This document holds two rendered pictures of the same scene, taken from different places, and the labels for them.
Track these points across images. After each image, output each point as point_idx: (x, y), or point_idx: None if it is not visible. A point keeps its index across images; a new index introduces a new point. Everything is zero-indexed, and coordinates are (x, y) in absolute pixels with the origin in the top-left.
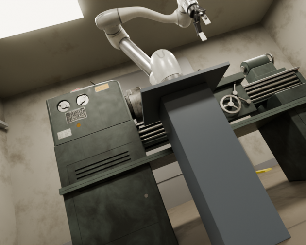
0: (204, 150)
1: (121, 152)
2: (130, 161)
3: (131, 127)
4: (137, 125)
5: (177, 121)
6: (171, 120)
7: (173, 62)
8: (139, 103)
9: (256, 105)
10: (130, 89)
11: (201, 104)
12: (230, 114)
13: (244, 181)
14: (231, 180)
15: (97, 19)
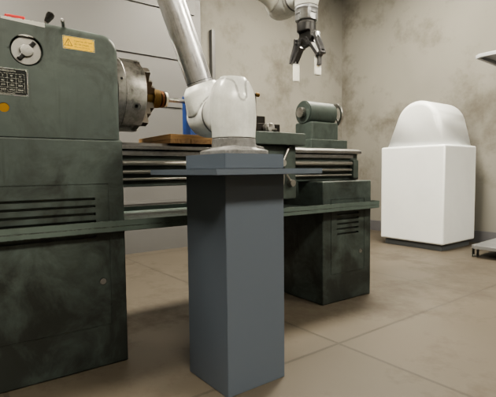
0: (246, 269)
1: (81, 197)
2: (94, 217)
3: (113, 156)
4: None
5: (231, 220)
6: (225, 216)
7: (253, 116)
8: (132, 105)
9: None
10: (122, 63)
11: (266, 205)
12: None
13: (270, 315)
14: (259, 311)
15: None
